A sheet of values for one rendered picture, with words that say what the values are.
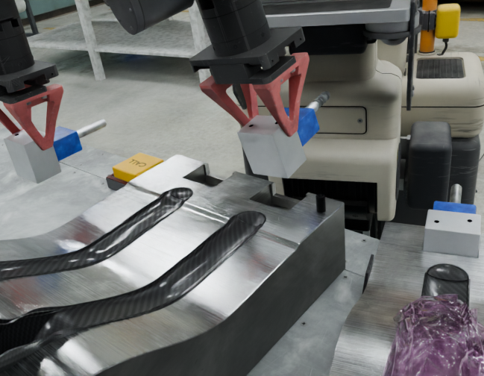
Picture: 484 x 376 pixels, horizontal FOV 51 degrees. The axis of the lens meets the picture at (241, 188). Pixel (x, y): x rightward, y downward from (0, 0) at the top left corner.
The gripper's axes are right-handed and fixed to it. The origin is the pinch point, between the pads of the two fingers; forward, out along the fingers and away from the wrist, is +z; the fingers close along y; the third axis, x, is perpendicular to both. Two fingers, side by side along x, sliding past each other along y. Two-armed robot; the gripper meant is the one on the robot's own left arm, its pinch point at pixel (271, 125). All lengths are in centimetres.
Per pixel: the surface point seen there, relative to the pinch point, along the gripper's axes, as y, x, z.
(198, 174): -13.9, -1.6, 7.1
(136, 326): 3.8, -24.5, 3.2
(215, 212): -4.4, -8.0, 6.5
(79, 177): -45.0, -3.4, 10.7
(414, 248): 13.4, 0.4, 14.0
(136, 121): -246, 127, 86
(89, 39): -345, 179, 46
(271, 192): -3.3, -0.4, 9.1
